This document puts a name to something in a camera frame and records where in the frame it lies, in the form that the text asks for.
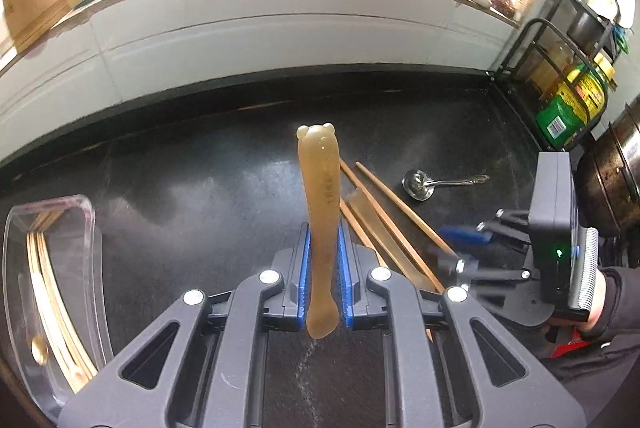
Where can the silver metal spoon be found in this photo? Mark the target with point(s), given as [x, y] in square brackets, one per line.
[417, 185]

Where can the amber oil bottle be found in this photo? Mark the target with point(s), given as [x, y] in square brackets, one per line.
[550, 58]

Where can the person's right forearm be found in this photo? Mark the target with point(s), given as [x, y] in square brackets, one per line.
[625, 308]

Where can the green yellow-labelled bottle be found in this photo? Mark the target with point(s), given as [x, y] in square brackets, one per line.
[562, 118]

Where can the brown wooden chopstick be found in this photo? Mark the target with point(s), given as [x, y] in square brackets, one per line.
[357, 228]
[400, 204]
[380, 210]

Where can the metal cup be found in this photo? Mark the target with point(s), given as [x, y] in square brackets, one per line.
[585, 25]

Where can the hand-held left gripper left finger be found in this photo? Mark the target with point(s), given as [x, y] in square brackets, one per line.
[301, 278]

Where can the person's right hand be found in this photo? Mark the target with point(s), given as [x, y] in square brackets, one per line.
[605, 298]

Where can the clear plastic container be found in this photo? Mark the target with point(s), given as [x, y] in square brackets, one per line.
[90, 258]

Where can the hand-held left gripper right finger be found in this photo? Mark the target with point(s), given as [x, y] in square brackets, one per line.
[345, 278]

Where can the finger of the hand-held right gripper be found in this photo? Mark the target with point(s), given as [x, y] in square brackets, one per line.
[452, 268]
[462, 234]

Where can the dark metal pot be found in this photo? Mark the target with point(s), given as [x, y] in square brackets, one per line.
[610, 178]

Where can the small red object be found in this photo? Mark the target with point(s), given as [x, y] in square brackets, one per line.
[502, 3]

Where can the pile of wooden chopsticks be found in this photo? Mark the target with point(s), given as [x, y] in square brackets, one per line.
[45, 288]

